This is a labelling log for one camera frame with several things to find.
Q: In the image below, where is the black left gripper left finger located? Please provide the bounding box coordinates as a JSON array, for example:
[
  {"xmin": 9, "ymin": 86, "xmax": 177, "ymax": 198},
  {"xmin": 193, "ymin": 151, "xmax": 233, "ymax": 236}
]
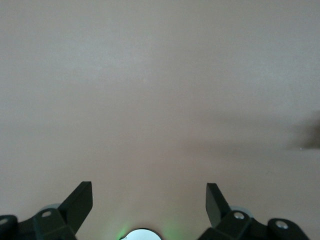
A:
[{"xmin": 32, "ymin": 181, "xmax": 94, "ymax": 240}]

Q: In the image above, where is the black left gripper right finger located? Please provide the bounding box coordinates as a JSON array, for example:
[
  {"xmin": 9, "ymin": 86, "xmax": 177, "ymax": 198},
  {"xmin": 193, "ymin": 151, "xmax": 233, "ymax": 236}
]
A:
[{"xmin": 199, "ymin": 182, "xmax": 266, "ymax": 240}]

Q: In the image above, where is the brown table mat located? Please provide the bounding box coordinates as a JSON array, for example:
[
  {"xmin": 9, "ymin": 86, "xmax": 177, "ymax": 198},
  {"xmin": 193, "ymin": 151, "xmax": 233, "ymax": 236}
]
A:
[{"xmin": 0, "ymin": 0, "xmax": 320, "ymax": 240}]

